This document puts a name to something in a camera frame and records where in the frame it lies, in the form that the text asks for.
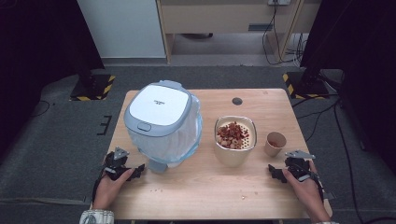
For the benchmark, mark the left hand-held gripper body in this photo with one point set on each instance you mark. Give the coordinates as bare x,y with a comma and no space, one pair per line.
116,163

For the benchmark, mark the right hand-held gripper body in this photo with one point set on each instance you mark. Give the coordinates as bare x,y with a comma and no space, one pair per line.
297,165

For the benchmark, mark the white blue pedal trash can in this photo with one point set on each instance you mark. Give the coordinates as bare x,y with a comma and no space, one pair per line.
158,109

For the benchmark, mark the person's left hand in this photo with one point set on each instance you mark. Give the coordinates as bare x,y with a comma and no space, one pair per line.
107,193

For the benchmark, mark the person's right hand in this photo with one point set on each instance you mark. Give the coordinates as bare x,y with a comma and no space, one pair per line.
308,194

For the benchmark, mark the brown paper cup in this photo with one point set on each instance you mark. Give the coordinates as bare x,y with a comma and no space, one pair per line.
271,150

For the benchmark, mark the small food crumb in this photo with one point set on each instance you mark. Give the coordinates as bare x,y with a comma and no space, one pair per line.
243,197

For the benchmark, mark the beige strainer bowl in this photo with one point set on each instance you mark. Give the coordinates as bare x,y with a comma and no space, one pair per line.
233,157

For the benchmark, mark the pile of red dates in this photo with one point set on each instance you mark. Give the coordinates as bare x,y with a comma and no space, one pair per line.
233,133

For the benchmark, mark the black stand with striped base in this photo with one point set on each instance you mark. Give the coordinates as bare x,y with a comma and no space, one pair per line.
91,87
306,85

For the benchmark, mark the round grey table grommet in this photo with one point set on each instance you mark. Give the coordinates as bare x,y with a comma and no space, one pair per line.
237,101

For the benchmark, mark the black curtain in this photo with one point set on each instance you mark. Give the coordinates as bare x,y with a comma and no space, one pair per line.
40,46
358,46

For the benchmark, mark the white panel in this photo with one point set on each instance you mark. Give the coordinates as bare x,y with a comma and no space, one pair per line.
121,28

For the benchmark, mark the white power strip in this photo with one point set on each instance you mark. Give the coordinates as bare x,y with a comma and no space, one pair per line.
279,2

